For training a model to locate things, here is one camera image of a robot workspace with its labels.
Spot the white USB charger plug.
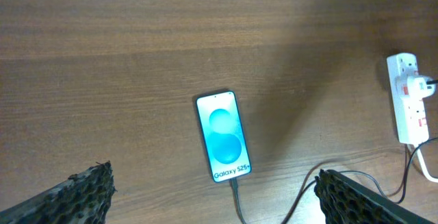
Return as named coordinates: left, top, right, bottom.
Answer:
left=396, top=75, right=437, bottom=99

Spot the black USB charging cable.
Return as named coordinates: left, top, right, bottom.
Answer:
left=229, top=78, right=438, bottom=224

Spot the blue Galaxy smartphone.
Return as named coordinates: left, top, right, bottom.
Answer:
left=195, top=90, right=252, bottom=183

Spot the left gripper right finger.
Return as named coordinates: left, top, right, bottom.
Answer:
left=314, top=170, right=433, bottom=224

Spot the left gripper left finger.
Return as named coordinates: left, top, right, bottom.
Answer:
left=1, top=161, right=116, bottom=224

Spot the white power strip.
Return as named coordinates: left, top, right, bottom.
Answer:
left=387, top=53, right=429, bottom=145

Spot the white power strip cord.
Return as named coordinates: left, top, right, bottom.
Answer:
left=407, top=143, right=438, bottom=184

